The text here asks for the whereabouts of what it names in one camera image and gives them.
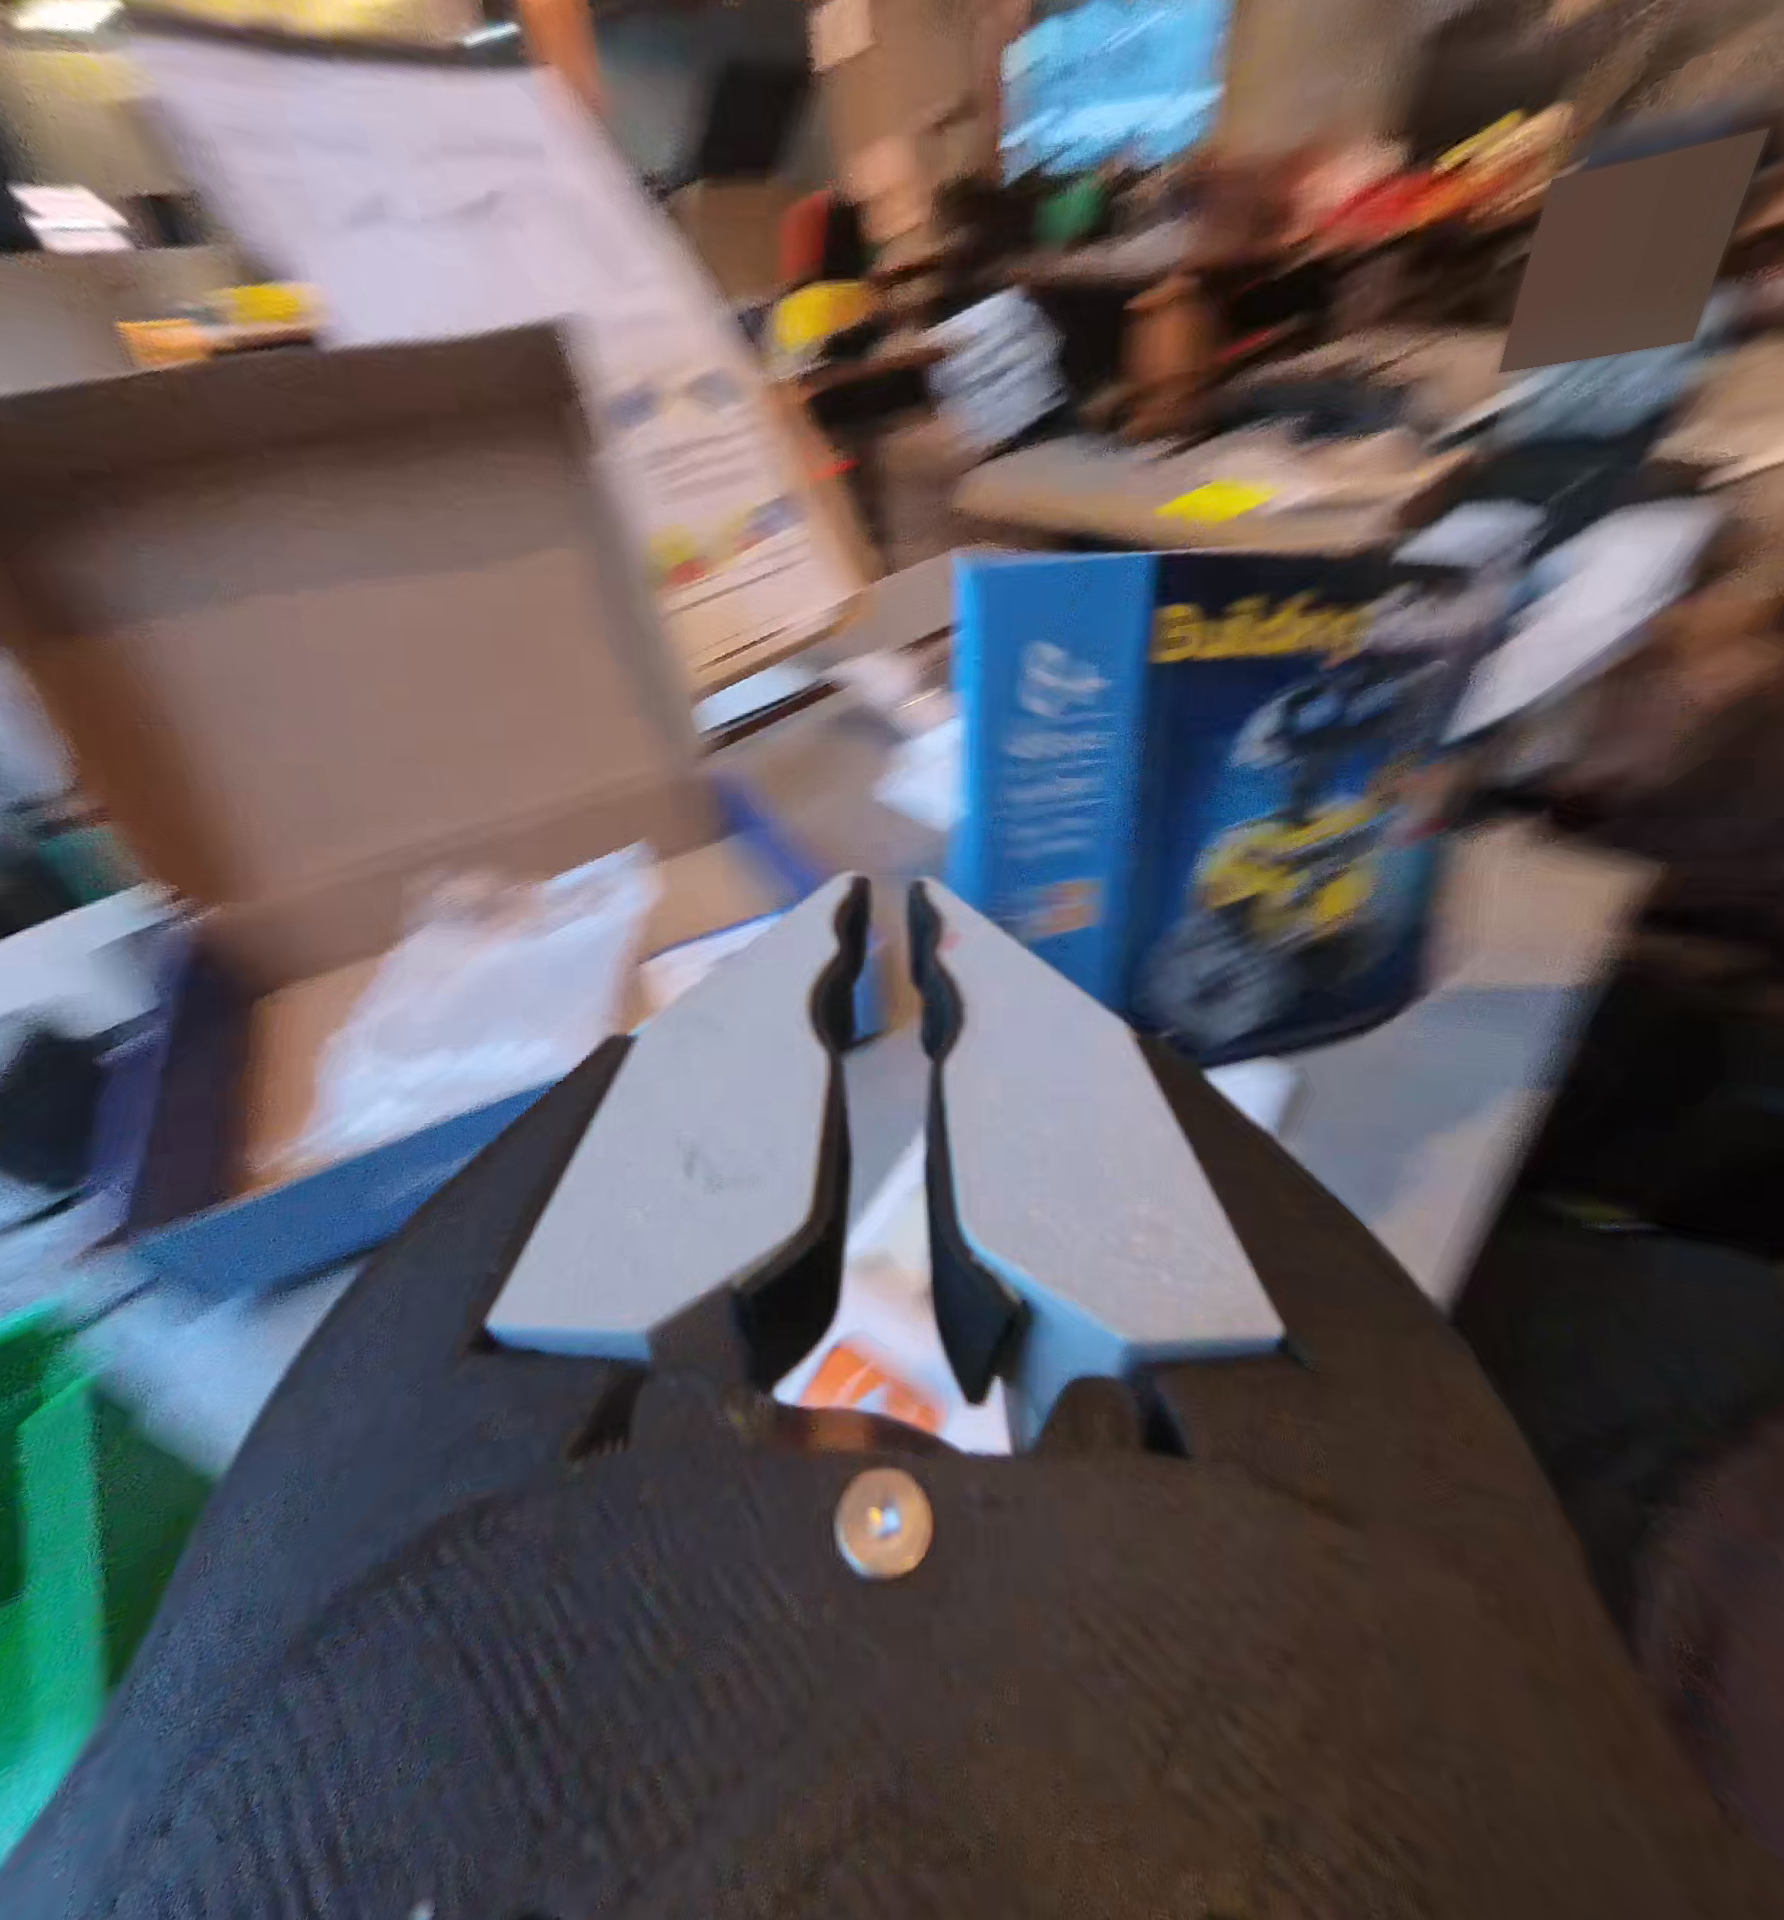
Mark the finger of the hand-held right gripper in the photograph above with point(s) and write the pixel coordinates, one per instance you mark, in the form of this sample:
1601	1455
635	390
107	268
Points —
1469	546
1598	615

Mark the green bin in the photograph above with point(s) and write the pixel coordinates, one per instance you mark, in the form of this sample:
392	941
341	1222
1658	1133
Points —
6	1500

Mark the yellow sticky note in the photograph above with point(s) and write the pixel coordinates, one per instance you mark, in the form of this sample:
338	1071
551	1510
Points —
1215	501

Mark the grey background table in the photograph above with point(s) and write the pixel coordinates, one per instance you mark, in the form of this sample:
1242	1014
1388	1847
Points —
1071	496

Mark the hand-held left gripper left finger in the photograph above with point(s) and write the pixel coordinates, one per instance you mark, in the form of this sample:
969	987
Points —
682	1170

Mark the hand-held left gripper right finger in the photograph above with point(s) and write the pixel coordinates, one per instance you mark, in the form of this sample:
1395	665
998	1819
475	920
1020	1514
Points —
1102	1185

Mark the blue cardboard kit box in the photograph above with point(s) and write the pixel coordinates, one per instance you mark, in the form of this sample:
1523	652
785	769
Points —
307	646

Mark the clear bubble wrap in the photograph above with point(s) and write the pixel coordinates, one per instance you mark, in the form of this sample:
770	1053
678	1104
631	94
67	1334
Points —
487	989

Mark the blue robot picture booklet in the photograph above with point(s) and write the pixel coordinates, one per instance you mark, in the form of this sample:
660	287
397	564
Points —
1282	838

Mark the printed sheet on board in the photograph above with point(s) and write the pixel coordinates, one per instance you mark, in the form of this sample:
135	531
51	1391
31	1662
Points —
457	196

